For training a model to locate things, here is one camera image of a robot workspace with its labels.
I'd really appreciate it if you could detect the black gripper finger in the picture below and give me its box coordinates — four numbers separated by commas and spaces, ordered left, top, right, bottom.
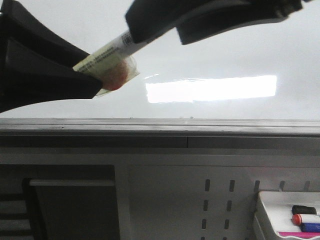
0, 0, 102, 113
125, 0, 303, 45

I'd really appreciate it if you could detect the white black-tipped whiteboard marker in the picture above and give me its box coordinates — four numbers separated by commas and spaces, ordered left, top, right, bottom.
72, 31, 146, 96

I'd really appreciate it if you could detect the grey aluminium whiteboard tray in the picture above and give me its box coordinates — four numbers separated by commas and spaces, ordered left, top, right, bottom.
0, 118, 320, 150

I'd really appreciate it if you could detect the white whiteboard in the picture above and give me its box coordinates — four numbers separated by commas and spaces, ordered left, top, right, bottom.
0, 0, 320, 120

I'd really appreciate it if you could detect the dark shelf compartment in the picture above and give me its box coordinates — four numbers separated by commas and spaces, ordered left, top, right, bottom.
0, 165, 120, 240

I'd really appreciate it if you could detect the white slotted pegboard panel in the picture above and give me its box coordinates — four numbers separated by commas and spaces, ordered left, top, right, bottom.
115, 154, 320, 240

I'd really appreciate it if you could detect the white marker storage tray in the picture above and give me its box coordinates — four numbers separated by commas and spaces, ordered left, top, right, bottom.
253, 191, 320, 240

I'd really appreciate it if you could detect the black capped marker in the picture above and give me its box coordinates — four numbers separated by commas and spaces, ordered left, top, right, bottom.
291, 205, 317, 215

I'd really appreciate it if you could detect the red capped marker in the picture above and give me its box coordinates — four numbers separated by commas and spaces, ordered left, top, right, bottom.
291, 213, 320, 226

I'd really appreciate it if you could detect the blue capped marker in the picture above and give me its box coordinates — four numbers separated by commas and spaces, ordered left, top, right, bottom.
300, 222, 320, 233

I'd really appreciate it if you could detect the pink eraser edge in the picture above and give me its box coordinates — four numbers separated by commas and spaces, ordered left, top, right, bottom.
278, 232, 320, 239

